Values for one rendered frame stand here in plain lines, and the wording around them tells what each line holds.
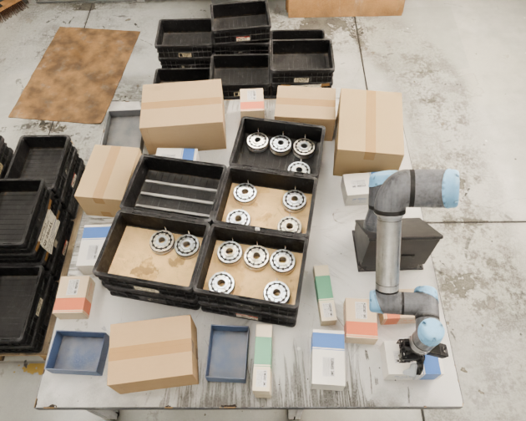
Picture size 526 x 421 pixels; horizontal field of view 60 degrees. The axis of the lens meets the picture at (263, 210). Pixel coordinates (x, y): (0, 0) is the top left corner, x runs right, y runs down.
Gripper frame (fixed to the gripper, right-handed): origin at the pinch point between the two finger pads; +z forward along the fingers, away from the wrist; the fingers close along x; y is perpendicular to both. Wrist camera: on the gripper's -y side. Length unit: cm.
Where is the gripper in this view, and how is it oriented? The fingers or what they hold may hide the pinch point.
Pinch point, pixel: (412, 358)
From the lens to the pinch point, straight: 185.8
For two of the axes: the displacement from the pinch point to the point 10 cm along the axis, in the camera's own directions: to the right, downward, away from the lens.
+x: 0.0, 8.5, -5.3
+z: 0.3, 5.3, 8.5
